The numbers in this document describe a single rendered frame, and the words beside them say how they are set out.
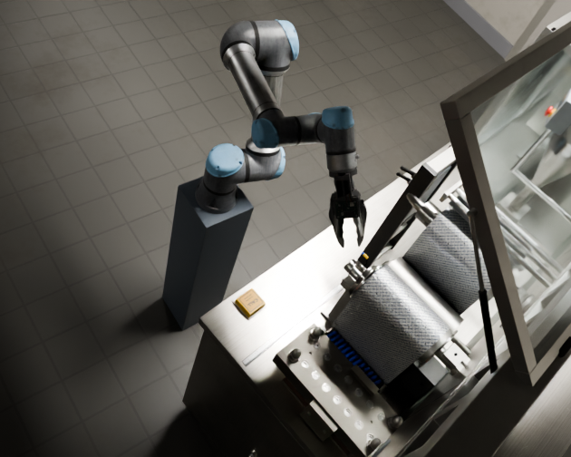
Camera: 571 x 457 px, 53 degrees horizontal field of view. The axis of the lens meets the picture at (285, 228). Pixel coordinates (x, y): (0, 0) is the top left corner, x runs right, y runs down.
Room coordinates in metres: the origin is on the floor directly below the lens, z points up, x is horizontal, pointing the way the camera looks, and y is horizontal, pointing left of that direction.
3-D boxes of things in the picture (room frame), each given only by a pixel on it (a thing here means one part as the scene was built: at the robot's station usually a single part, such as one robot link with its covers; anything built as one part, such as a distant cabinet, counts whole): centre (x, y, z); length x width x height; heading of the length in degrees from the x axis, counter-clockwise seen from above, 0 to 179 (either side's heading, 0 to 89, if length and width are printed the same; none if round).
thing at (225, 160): (1.22, 0.27, 1.07); 0.13 x 0.12 x 0.14; 129
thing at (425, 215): (1.14, -0.37, 1.33); 0.06 x 0.06 x 0.06; 63
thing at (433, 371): (0.87, -0.44, 1.00); 0.33 x 0.07 x 0.20; 63
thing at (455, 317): (0.95, -0.44, 1.17); 0.26 x 0.12 x 0.12; 63
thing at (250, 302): (0.87, 0.01, 0.91); 0.07 x 0.07 x 0.02; 63
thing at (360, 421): (0.67, -0.33, 1.00); 0.40 x 0.16 x 0.06; 63
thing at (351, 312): (0.80, -0.35, 1.11); 0.23 x 0.01 x 0.18; 63
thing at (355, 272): (0.96, -0.25, 1.05); 0.06 x 0.05 x 0.31; 63
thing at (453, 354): (0.77, -0.54, 1.28); 0.06 x 0.05 x 0.02; 63
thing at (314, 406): (0.58, -0.30, 0.96); 0.10 x 0.03 x 0.11; 63
